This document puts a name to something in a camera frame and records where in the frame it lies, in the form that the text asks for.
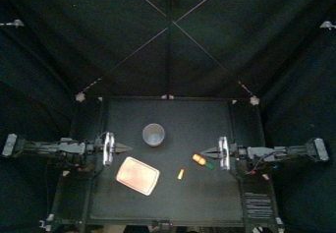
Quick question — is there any orange toy shrimp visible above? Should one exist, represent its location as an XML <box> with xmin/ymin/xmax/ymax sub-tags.
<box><xmin>190</xmin><ymin>153</ymin><xmax>209</xmax><ymax>167</ymax></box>

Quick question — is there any grey plastic cup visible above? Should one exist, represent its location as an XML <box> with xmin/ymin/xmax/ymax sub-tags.
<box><xmin>141</xmin><ymin>122</ymin><xmax>166</xmax><ymax>147</ymax></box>

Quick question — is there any grey frame corner bracket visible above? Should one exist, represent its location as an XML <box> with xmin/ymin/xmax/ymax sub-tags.
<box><xmin>248</xmin><ymin>94</ymin><xmax>261</xmax><ymax>106</ymax></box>
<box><xmin>73</xmin><ymin>91</ymin><xmax>86</xmax><ymax>103</ymax></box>

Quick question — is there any black vertical frame pole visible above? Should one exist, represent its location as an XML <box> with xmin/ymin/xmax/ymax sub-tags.
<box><xmin>165</xmin><ymin>0</ymin><xmax>174</xmax><ymax>96</ymax></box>

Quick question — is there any white text label sticker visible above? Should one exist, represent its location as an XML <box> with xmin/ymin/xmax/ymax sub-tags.
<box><xmin>244</xmin><ymin>192</ymin><xmax>274</xmax><ymax>220</ymax></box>

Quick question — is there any pink rectangular plate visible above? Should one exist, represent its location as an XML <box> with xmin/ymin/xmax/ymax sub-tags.
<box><xmin>114</xmin><ymin>155</ymin><xmax>161</xmax><ymax>197</ymax></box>

